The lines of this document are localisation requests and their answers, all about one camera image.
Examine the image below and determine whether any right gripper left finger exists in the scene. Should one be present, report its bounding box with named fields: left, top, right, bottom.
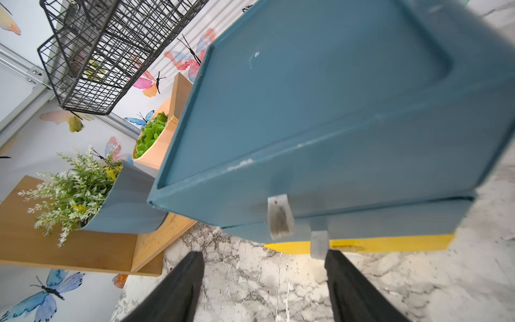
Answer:
left=123, top=252, right=205, bottom=322

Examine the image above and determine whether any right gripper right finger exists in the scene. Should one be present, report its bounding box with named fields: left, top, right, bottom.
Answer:
left=325, top=250, right=408, bottom=322

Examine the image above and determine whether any teal top drawer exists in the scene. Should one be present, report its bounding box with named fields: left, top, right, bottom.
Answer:
left=148, top=131, right=511, bottom=227

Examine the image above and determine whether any teal drawer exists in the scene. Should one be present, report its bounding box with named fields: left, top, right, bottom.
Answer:
left=223, top=195, right=476, bottom=245
left=148, top=131, right=511, bottom=227

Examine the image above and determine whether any yellow bottom drawer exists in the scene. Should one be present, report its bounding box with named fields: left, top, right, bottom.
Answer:
left=264, top=233, right=455, bottom=255

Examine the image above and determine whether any teal drawer cabinet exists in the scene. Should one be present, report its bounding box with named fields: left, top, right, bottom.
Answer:
left=146, top=0, right=515, bottom=228

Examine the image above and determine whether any blue pot white-flowered plant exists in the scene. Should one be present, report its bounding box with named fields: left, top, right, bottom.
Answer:
left=18, top=146, right=168, bottom=246

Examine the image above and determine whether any peach pot green plant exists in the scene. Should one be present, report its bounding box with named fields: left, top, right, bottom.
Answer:
left=132, top=97, right=179, bottom=170

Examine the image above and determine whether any wooden shelf stand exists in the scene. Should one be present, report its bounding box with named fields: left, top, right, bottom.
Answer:
left=0, top=72, right=198, bottom=278

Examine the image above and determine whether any black wire wall basket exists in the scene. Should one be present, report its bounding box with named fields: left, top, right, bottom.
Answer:
left=38, top=1, right=207, bottom=115

